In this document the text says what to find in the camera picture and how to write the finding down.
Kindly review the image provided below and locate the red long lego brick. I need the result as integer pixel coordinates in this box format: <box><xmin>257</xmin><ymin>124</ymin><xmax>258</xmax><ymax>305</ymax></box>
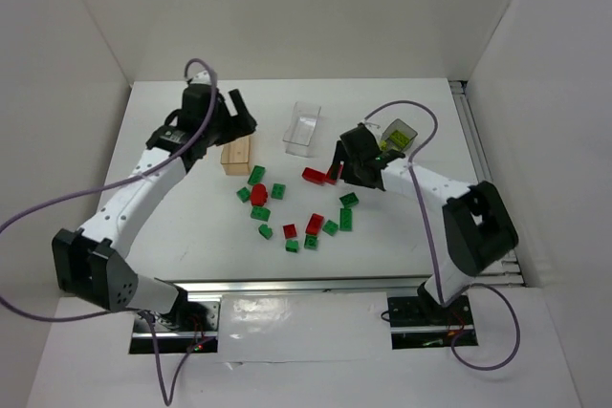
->
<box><xmin>324</xmin><ymin>163</ymin><xmax>343</xmax><ymax>185</ymax></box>

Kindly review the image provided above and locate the red curved lego brick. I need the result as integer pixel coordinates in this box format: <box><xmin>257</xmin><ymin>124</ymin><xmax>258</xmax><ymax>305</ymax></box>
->
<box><xmin>302</xmin><ymin>167</ymin><xmax>326</xmax><ymax>185</ymax></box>

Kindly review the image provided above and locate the dark smoked plastic container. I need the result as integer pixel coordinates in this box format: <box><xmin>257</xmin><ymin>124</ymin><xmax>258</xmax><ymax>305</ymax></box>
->
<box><xmin>381</xmin><ymin>118</ymin><xmax>418</xmax><ymax>153</ymax></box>

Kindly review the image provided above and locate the yellow-green long lego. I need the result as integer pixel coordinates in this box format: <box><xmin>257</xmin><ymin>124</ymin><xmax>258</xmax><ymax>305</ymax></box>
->
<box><xmin>387</xmin><ymin>130</ymin><xmax>411</xmax><ymax>150</ymax></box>

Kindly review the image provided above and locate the clear plastic container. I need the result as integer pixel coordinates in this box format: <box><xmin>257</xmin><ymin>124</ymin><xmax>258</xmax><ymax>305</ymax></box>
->
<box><xmin>283</xmin><ymin>101</ymin><xmax>321</xmax><ymax>158</ymax></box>

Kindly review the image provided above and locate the wooden box container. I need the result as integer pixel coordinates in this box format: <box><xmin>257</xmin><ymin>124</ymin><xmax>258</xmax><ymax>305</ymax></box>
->
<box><xmin>220</xmin><ymin>136</ymin><xmax>251</xmax><ymax>176</ymax></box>

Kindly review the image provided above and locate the green square lego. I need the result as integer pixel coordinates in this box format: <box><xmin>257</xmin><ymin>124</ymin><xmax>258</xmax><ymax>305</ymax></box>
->
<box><xmin>271</xmin><ymin>183</ymin><xmax>286</xmax><ymax>200</ymax></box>

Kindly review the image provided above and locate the green long lego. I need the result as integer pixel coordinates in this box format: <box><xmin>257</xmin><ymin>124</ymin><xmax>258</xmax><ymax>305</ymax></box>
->
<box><xmin>248</xmin><ymin>165</ymin><xmax>266</xmax><ymax>186</ymax></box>
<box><xmin>339</xmin><ymin>207</ymin><xmax>353</xmax><ymax>231</ymax></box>

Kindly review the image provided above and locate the red round lego piece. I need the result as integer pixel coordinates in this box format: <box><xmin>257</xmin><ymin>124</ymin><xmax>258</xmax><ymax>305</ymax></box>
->
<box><xmin>250</xmin><ymin>183</ymin><xmax>268</xmax><ymax>206</ymax></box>

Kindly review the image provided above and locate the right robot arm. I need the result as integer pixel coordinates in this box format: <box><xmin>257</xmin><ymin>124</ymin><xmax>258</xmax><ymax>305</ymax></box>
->
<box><xmin>331</xmin><ymin>123</ymin><xmax>519</xmax><ymax>316</ymax></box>

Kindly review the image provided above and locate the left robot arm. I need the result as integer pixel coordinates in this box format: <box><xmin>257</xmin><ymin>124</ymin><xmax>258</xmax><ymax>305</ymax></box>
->
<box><xmin>52</xmin><ymin>81</ymin><xmax>256</xmax><ymax>330</ymax></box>

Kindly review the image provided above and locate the green lego with holes right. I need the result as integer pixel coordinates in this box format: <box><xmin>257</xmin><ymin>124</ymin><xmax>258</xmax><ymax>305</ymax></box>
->
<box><xmin>339</xmin><ymin>192</ymin><xmax>360</xmax><ymax>208</ymax></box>

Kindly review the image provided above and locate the green lego with holes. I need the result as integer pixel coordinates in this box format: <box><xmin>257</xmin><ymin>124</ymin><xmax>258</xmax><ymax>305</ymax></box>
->
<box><xmin>339</xmin><ymin>192</ymin><xmax>360</xmax><ymax>208</ymax></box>
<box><xmin>304</xmin><ymin>234</ymin><xmax>318</xmax><ymax>250</ymax></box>

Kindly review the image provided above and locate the red tilted lego brick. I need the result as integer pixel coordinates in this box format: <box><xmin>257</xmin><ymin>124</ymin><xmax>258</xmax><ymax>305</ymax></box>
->
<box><xmin>305</xmin><ymin>213</ymin><xmax>325</xmax><ymax>236</ymax></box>

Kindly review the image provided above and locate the green small lego right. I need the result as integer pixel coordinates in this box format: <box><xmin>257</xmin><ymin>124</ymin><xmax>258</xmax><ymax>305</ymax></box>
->
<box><xmin>321</xmin><ymin>220</ymin><xmax>339</xmax><ymax>236</ymax></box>

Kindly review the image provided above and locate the green small lego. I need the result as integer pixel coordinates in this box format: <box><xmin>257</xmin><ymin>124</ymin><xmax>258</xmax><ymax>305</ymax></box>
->
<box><xmin>285</xmin><ymin>239</ymin><xmax>300</xmax><ymax>253</ymax></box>
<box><xmin>236</xmin><ymin>187</ymin><xmax>251</xmax><ymax>203</ymax></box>
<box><xmin>321</xmin><ymin>220</ymin><xmax>339</xmax><ymax>236</ymax></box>

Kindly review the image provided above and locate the green lego with holes bottom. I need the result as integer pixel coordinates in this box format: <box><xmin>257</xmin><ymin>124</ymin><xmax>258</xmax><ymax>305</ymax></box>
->
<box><xmin>304</xmin><ymin>234</ymin><xmax>318</xmax><ymax>250</ymax></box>

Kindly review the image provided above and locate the red small lego brick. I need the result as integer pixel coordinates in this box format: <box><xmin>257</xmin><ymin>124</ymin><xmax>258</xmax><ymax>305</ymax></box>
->
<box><xmin>282</xmin><ymin>224</ymin><xmax>297</xmax><ymax>240</ymax></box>

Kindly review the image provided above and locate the green small lego left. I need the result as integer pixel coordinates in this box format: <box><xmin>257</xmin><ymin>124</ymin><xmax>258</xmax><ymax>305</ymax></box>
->
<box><xmin>236</xmin><ymin>187</ymin><xmax>251</xmax><ymax>203</ymax></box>

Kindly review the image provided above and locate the green lego below red piece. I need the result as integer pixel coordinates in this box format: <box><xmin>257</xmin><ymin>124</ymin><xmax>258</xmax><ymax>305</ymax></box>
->
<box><xmin>251</xmin><ymin>205</ymin><xmax>271</xmax><ymax>222</ymax></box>

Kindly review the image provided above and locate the green small lego bottom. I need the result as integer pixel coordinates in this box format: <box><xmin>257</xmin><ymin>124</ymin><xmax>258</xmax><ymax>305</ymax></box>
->
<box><xmin>285</xmin><ymin>239</ymin><xmax>300</xmax><ymax>253</ymax></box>

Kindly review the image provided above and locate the green notched lego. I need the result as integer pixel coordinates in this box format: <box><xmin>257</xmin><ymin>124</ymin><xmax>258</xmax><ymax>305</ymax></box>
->
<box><xmin>258</xmin><ymin>224</ymin><xmax>273</xmax><ymax>240</ymax></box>

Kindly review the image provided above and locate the aluminium front rail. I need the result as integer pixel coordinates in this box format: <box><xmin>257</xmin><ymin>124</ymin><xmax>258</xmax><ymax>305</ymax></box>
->
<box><xmin>171</xmin><ymin>276</ymin><xmax>426</xmax><ymax>295</ymax></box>

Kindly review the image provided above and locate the aluminium rail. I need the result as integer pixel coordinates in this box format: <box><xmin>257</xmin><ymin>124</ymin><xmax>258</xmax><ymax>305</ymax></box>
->
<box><xmin>171</xmin><ymin>276</ymin><xmax>426</xmax><ymax>295</ymax></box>
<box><xmin>448</xmin><ymin>80</ymin><xmax>525</xmax><ymax>286</ymax></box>

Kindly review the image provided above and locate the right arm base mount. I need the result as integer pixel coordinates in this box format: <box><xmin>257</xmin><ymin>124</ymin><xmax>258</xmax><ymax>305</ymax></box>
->
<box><xmin>381</xmin><ymin>295</ymin><xmax>478</xmax><ymax>350</ymax></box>

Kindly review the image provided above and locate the aluminium right rail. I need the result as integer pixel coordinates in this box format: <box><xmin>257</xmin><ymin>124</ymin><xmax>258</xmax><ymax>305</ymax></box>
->
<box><xmin>448</xmin><ymin>80</ymin><xmax>525</xmax><ymax>286</ymax></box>

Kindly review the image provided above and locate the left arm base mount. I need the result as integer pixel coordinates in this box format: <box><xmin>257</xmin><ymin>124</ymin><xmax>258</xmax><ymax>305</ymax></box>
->
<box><xmin>128</xmin><ymin>296</ymin><xmax>221</xmax><ymax>355</ymax></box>

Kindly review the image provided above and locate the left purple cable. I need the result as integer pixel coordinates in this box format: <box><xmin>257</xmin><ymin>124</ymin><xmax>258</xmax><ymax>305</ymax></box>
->
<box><xmin>0</xmin><ymin>58</ymin><xmax>219</xmax><ymax>407</ymax></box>

